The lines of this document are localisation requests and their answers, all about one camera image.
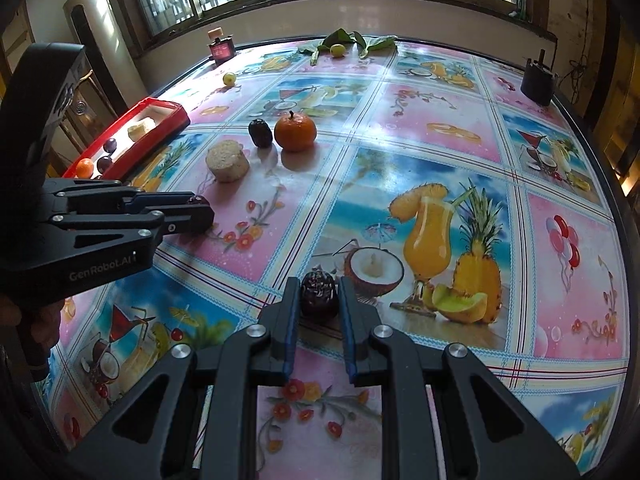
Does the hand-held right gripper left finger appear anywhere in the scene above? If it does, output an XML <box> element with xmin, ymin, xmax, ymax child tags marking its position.
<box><xmin>75</xmin><ymin>276</ymin><xmax>302</xmax><ymax>480</ymax></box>

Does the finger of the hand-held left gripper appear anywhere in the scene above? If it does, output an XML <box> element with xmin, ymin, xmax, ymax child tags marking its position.
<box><xmin>49</xmin><ymin>203</ymin><xmax>216</xmax><ymax>254</ymax></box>
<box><xmin>43</xmin><ymin>178</ymin><xmax>202</xmax><ymax>219</ymax></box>

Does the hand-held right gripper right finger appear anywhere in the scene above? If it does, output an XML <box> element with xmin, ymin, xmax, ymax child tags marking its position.
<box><xmin>338</xmin><ymin>276</ymin><xmax>582</xmax><ymax>480</ymax></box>

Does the wrinkled dark date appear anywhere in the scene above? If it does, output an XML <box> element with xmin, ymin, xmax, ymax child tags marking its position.
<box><xmin>300</xmin><ymin>270</ymin><xmax>338</xmax><ymax>320</ymax></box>

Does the red tray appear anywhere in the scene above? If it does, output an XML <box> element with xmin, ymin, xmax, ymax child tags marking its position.
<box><xmin>62</xmin><ymin>98</ymin><xmax>191</xmax><ymax>182</ymax></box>

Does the person's left hand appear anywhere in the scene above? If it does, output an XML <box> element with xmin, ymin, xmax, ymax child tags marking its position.
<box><xmin>0</xmin><ymin>293</ymin><xmax>64</xmax><ymax>362</ymax></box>

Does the wooden chair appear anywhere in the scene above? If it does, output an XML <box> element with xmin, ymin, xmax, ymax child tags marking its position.
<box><xmin>60</xmin><ymin>67</ymin><xmax>116</xmax><ymax>156</ymax></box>

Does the round sugarcane piece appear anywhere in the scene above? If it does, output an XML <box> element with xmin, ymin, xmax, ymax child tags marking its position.
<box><xmin>206</xmin><ymin>140</ymin><xmax>250</xmax><ymax>183</ymax></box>

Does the small sugarcane piece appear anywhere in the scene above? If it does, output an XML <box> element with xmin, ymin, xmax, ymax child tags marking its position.
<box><xmin>127</xmin><ymin>116</ymin><xmax>156</xmax><ymax>141</ymax></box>

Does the smooth dark date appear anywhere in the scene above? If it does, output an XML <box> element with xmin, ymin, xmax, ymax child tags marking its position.
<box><xmin>248</xmin><ymin>118</ymin><xmax>273</xmax><ymax>149</ymax></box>

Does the standing air conditioner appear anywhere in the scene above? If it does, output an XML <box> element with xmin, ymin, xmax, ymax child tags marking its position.
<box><xmin>62</xmin><ymin>0</ymin><xmax>138</xmax><ymax>116</ymax></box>

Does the orange with stem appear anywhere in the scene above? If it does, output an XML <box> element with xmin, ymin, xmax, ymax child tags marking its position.
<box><xmin>274</xmin><ymin>110</ymin><xmax>318</xmax><ymax>152</ymax></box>

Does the perfume bottle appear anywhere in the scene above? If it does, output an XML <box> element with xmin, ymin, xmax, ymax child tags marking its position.
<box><xmin>208</xmin><ymin>29</ymin><xmax>235</xmax><ymax>65</ymax></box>

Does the fruit print tablecloth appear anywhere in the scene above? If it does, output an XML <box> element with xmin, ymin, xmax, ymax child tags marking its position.
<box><xmin>35</xmin><ymin>37</ymin><xmax>631</xmax><ymax>480</ymax></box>

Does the green leafy twig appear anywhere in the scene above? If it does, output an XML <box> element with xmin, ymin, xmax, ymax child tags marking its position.
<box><xmin>298</xmin><ymin>28</ymin><xmax>398</xmax><ymax>65</ymax></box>

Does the black cylindrical holder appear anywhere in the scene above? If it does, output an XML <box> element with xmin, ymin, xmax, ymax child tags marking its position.
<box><xmin>520</xmin><ymin>49</ymin><xmax>558</xmax><ymax>107</ymax></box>

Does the hanging cable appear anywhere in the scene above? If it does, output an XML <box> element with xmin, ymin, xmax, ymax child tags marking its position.
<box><xmin>560</xmin><ymin>0</ymin><xmax>593</xmax><ymax>91</ymax></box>

